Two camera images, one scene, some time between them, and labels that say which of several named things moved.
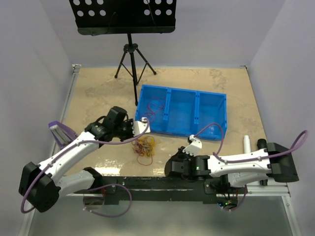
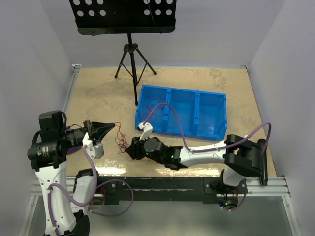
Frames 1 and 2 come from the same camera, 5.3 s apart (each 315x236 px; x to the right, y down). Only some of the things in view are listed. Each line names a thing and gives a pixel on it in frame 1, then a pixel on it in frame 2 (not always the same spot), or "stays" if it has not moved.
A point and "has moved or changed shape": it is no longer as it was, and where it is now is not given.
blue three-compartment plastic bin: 181,112 stays
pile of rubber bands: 143,146 has moved or changed shape
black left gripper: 129,123 → 98,130
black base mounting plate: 225,191 stays
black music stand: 97,17 stays
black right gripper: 179,153 → 134,149
